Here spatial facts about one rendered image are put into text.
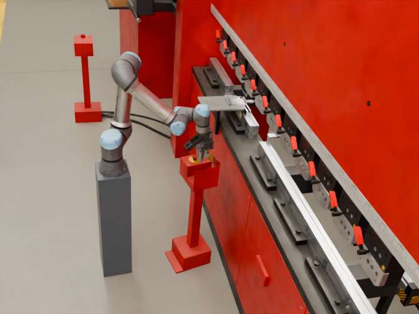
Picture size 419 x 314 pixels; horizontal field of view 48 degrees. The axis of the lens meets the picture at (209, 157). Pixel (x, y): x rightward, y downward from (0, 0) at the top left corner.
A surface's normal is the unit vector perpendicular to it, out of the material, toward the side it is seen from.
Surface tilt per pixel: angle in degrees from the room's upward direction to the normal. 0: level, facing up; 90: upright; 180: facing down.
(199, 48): 90
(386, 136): 90
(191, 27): 90
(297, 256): 0
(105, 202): 90
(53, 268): 0
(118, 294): 0
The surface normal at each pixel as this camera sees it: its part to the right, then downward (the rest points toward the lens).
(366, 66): -0.97, 0.06
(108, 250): 0.29, 0.55
